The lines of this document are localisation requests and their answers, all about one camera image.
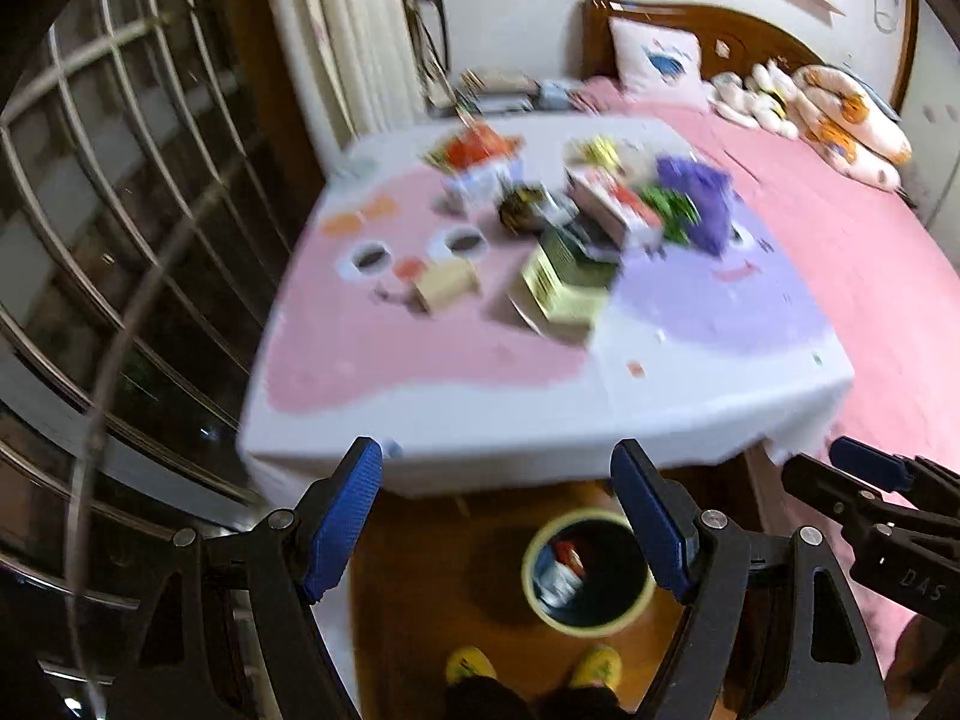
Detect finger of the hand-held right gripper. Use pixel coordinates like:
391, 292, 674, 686
829, 436, 960, 518
781, 454, 960, 625

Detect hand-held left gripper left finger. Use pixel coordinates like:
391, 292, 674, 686
112, 436, 385, 720

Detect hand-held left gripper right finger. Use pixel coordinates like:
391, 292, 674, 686
610, 439, 890, 720

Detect yellow rimmed trash bin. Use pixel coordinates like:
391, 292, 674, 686
521, 510, 657, 631

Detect white red wrapper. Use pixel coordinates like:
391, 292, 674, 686
536, 540, 593, 608

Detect cartoon printed tablecloth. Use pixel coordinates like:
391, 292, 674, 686
236, 114, 856, 500

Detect bed with pink sheet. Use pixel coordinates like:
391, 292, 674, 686
581, 75, 960, 683

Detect person's left yellow slipper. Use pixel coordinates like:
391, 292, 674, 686
446, 646, 497, 687

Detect person's dark trousers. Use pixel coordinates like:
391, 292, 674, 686
442, 679, 623, 720

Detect light green box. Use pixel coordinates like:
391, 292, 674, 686
510, 229, 620, 342

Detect brown cardboard box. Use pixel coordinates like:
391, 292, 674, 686
409, 259, 481, 316

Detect bright green wrapper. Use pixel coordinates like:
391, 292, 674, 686
641, 187, 702, 245

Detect red white box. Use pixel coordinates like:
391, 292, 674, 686
566, 165, 665, 248

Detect purple bag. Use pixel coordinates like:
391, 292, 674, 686
656, 156, 732, 256

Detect rolled quilt with orange print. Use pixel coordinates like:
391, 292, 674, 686
793, 64, 912, 188

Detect white wardrobe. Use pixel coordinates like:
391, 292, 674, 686
900, 15, 960, 226

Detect metal window grille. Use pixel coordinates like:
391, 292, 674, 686
0, 0, 301, 691

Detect blue white carton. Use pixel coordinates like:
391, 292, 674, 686
439, 157, 522, 211

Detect yellow crumpled paper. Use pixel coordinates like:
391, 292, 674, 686
570, 136, 623, 166

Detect white yellow plush toy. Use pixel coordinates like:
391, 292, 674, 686
750, 60, 800, 140

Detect red snack packet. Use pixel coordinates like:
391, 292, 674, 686
424, 126, 526, 170

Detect pink crumpled blanket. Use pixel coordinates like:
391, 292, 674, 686
581, 75, 623, 110

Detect stack of books and papers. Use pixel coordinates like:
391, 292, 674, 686
457, 69, 541, 117

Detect wooden headboard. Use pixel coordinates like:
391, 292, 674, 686
583, 0, 920, 113

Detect cream curtain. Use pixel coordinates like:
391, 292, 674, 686
262, 0, 428, 158

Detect white pillow with blue print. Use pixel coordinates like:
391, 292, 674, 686
609, 15, 710, 98

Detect white handbag with straps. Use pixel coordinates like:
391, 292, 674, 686
405, 0, 457, 117

